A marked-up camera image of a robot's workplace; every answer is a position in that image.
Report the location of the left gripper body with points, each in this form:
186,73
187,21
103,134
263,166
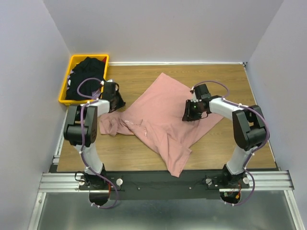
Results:
119,101

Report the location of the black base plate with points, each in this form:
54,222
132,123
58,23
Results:
161,185

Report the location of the pink t shirt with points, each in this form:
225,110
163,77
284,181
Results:
155,118

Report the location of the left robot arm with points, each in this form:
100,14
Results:
81,128

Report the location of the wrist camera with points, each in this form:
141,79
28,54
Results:
199,92
110,91

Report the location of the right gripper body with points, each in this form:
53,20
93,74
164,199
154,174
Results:
193,110

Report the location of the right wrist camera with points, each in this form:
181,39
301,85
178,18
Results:
199,92

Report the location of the lavender t shirt in bin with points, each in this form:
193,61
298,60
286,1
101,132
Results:
96,94

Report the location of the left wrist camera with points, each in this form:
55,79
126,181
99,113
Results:
110,91

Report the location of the aluminium frame rail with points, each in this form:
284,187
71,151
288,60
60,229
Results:
48,212

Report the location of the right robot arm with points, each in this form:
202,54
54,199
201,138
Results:
249,130

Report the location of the yellow plastic bin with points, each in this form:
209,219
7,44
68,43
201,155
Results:
74,60

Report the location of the black t shirt in bin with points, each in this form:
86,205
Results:
85,78

